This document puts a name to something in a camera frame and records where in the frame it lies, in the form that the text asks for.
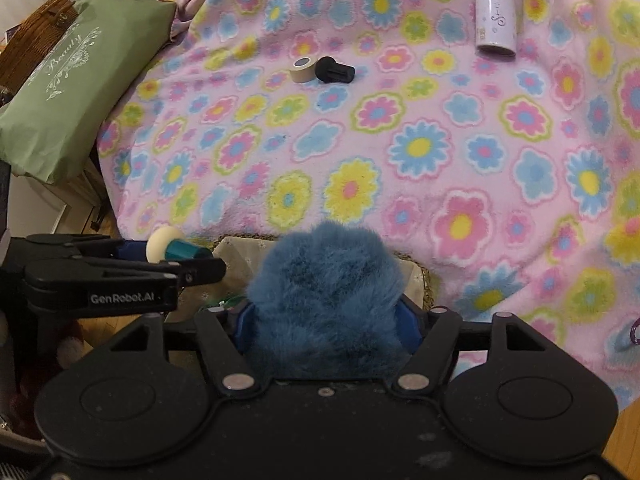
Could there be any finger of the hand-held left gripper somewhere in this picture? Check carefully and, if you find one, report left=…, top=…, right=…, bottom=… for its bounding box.
left=22, top=258, right=227, bottom=288
left=27, top=234, right=149, bottom=261

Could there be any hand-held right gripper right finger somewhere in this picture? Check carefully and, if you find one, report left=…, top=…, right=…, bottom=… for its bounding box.
left=392, top=297, right=548, bottom=393

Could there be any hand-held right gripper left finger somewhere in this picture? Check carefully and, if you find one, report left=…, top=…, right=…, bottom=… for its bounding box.
left=107, top=300, right=256, bottom=392

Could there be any cream sponge with teal handle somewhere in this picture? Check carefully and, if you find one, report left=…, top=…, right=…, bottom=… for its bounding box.
left=146, top=226, right=215, bottom=264

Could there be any woven basket with floral lining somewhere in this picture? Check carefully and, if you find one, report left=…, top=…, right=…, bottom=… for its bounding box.
left=167, top=234, right=437, bottom=321

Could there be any blue fluffy pom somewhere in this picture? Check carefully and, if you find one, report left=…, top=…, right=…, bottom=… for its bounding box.
left=246, top=220, right=416, bottom=378

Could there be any green printed pillow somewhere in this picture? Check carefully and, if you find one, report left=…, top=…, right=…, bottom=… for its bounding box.
left=0, top=0, right=177, bottom=183

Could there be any pink floral fleece blanket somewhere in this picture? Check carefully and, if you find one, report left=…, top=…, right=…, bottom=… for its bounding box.
left=95, top=0, right=640, bottom=401

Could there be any beige tape roll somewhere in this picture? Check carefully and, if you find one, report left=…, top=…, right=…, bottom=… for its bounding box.
left=290, top=56, right=317, bottom=85

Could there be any brown wicker basket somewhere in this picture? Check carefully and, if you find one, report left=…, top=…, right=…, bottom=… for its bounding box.
left=0, top=0, right=81, bottom=93

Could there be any black round brush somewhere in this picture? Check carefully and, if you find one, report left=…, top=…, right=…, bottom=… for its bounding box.
left=315, top=56, right=356, bottom=84

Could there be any white and purple bottle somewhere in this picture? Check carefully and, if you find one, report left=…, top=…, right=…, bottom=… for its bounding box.
left=474, top=0, right=517, bottom=57

